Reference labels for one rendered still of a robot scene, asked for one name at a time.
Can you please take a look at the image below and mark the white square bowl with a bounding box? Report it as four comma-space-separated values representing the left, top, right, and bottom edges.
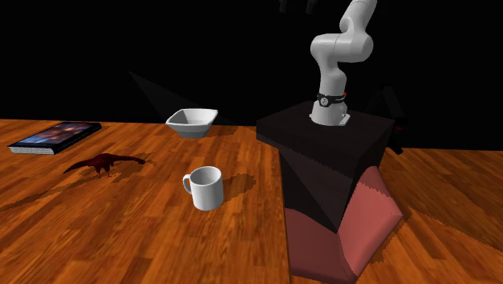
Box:
164, 108, 219, 140

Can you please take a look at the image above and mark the dark and red robot stand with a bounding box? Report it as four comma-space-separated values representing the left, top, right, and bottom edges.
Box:
256, 100, 405, 284

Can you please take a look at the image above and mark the white mug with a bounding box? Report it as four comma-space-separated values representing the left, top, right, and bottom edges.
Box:
181, 165, 225, 211

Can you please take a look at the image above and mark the dark red dinosaur figure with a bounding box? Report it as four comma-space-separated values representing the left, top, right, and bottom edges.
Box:
62, 152, 147, 178

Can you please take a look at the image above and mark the dark book with blue cover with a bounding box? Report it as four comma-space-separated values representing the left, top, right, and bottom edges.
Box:
7, 121, 102, 156

